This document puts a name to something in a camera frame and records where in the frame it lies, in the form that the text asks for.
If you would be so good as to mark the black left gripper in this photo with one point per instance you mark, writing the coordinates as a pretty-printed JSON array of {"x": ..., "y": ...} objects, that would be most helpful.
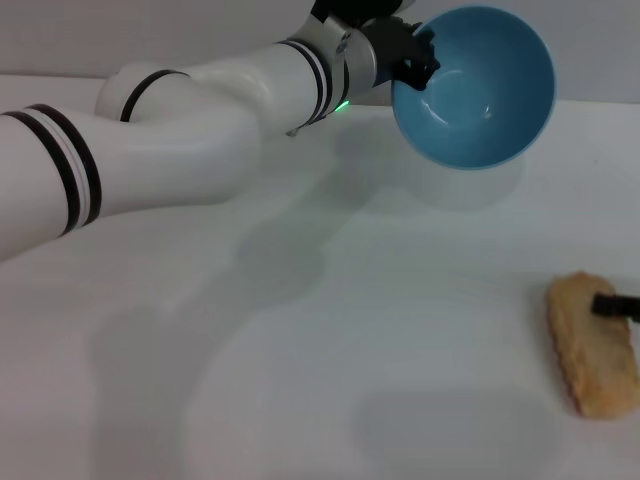
[{"x": 390, "y": 47}]

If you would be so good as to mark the ridged orange bread loaf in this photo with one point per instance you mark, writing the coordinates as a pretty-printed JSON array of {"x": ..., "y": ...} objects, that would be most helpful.
[{"x": 590, "y": 365}]

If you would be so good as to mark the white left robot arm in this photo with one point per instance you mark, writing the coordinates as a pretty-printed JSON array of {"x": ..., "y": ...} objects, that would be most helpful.
[{"x": 175, "y": 140}]

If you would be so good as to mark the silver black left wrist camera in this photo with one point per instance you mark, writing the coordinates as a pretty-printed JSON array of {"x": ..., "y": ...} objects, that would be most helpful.
[{"x": 350, "y": 7}]

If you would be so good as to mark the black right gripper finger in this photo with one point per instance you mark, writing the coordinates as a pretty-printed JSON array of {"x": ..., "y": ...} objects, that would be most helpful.
[{"x": 617, "y": 306}]

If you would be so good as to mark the blue bowl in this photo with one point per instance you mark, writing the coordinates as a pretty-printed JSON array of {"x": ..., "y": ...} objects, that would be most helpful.
[{"x": 475, "y": 125}]

